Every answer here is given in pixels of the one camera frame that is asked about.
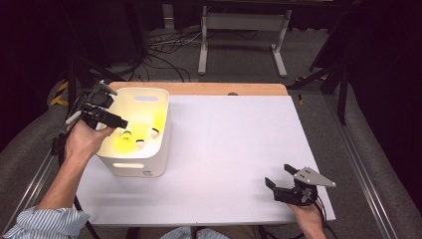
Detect black metal stand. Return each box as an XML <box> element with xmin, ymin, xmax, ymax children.
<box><xmin>287</xmin><ymin>63</ymin><xmax>350</xmax><ymax>125</ymax></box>

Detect black tripod stand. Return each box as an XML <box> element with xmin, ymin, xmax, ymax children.
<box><xmin>64</xmin><ymin>56</ymin><xmax>127</xmax><ymax>120</ymax></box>

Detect left hand-held gripper cable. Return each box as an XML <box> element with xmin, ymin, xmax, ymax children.
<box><xmin>46</xmin><ymin>89</ymin><xmax>102</xmax><ymax>239</ymax></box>

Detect person's right hand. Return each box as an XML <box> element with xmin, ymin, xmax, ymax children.
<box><xmin>287</xmin><ymin>199</ymin><xmax>327</xmax><ymax>239</ymax></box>

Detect person's striped shirt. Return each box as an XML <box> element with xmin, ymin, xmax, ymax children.
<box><xmin>3</xmin><ymin>206</ymin><xmax>231</xmax><ymax>239</ymax></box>

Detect aluminium floor rail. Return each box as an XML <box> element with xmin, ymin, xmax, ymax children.
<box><xmin>321</xmin><ymin>95</ymin><xmax>400</xmax><ymax>239</ymax></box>
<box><xmin>0</xmin><ymin>88</ymin><xmax>97</xmax><ymax>239</ymax></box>

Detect right hand-held gripper cable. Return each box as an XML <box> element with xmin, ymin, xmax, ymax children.
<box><xmin>313</xmin><ymin>195</ymin><xmax>340</xmax><ymax>239</ymax></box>

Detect white table mat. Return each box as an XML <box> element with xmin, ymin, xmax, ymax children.
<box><xmin>75</xmin><ymin>94</ymin><xmax>336</xmax><ymax>227</ymax></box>

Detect bundle of floor cables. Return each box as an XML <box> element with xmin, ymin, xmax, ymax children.
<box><xmin>145</xmin><ymin>29</ymin><xmax>204</xmax><ymax>83</ymax></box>

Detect white metal stand frame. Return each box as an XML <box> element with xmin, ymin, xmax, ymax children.
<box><xmin>197</xmin><ymin>4</ymin><xmax>293</xmax><ymax>79</ymax></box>

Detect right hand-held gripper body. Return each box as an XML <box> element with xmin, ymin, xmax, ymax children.
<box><xmin>273</xmin><ymin>166</ymin><xmax>336</xmax><ymax>207</ymax></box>

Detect hand-held gripper cable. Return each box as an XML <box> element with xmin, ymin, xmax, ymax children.
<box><xmin>46</xmin><ymin>89</ymin><xmax>102</xmax><ymax>239</ymax></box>
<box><xmin>313</xmin><ymin>195</ymin><xmax>340</xmax><ymax>239</ymax></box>

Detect person's left hand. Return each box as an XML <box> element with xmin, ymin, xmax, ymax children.
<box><xmin>64</xmin><ymin>119</ymin><xmax>115</xmax><ymax>163</ymax></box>

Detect yellow shuttlecock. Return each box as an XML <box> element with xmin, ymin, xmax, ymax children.
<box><xmin>113</xmin><ymin>129</ymin><xmax>137</xmax><ymax>154</ymax></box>
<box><xmin>130</xmin><ymin>120</ymin><xmax>150</xmax><ymax>149</ymax></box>
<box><xmin>149</xmin><ymin>108</ymin><xmax>168</xmax><ymax>138</ymax></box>

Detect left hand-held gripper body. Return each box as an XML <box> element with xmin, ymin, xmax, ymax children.
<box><xmin>81</xmin><ymin>80</ymin><xmax>117</xmax><ymax>129</ymax></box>

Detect white plastic bin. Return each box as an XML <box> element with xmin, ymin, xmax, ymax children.
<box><xmin>92</xmin><ymin>87</ymin><xmax>172</xmax><ymax>178</ymax></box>

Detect wooden table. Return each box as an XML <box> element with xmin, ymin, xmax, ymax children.
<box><xmin>105</xmin><ymin>81</ymin><xmax>289</xmax><ymax>97</ymax></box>

